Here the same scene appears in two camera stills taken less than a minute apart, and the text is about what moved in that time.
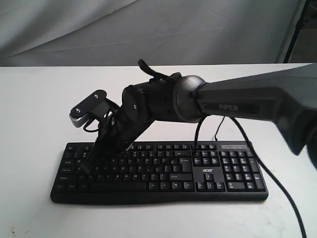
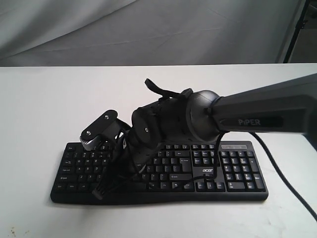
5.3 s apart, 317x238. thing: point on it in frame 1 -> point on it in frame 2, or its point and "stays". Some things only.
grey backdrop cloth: (119, 32) stays
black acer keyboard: (225, 171) stays
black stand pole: (301, 24) stays
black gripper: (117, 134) -> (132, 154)
